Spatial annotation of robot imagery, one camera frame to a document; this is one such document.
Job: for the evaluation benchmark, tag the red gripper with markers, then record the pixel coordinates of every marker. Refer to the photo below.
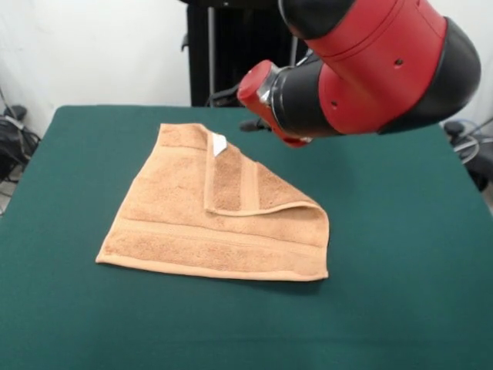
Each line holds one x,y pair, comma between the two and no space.
252,86

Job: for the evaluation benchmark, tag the tan terry towel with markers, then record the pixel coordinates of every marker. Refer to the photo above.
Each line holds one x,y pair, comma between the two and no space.
173,223

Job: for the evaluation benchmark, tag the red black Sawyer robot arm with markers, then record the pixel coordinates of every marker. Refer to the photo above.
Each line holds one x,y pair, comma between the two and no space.
377,77

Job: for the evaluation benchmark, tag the dark green table cloth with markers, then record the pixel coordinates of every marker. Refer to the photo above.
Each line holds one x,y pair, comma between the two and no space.
385,250

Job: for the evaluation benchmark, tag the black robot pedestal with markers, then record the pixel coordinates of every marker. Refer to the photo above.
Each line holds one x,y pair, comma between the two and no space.
231,50

